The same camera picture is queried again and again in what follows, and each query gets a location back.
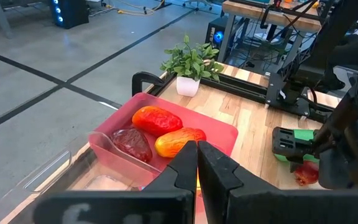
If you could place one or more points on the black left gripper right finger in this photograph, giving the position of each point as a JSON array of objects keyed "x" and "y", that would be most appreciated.
[{"x": 259, "y": 207}]

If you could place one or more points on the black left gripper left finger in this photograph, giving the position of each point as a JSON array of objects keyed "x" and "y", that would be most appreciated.
[{"x": 135, "y": 207}]

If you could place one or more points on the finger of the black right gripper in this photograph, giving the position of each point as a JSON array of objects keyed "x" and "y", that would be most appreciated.
[
  {"x": 286, "y": 144},
  {"x": 296, "y": 166}
]

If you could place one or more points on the green plastic squeeze bottle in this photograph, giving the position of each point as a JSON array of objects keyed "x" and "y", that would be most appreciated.
[{"x": 304, "y": 134}]

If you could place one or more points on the dark red wrinkled toy apple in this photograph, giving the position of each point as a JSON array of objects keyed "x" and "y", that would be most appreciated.
[{"x": 132, "y": 143}]

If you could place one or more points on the orange-red toy bell pepper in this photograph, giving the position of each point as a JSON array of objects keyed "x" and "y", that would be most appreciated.
[{"x": 176, "y": 143}]

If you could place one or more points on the red toy bell pepper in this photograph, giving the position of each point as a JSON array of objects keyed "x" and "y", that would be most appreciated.
[{"x": 155, "y": 119}]

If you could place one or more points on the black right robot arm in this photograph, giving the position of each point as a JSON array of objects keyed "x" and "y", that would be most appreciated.
[{"x": 337, "y": 31}]

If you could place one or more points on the small red toy fruit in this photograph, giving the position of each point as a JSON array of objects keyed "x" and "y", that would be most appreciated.
[{"x": 306, "y": 175}]

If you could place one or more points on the red translucent plastic bin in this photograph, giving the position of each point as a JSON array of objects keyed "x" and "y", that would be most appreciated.
[{"x": 216, "y": 130}]

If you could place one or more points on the clear plastic bin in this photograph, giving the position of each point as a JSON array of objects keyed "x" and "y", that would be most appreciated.
[{"x": 57, "y": 174}]

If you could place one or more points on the small potted green plant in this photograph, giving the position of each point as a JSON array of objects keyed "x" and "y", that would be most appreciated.
[{"x": 191, "y": 65}]

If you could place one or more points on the black curved table clamp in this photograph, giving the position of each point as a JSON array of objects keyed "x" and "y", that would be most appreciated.
[{"x": 137, "y": 81}]

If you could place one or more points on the wooden workbench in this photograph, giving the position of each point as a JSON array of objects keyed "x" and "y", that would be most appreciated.
[{"x": 259, "y": 14}]

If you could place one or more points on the black computer tower blue lights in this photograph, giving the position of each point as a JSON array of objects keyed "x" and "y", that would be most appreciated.
[{"x": 68, "y": 14}]

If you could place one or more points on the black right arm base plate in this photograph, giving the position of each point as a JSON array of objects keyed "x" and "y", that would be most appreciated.
[{"x": 291, "y": 104}]

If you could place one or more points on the black aluminium table frame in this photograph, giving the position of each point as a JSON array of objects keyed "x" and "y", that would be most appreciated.
[{"x": 235, "y": 88}]

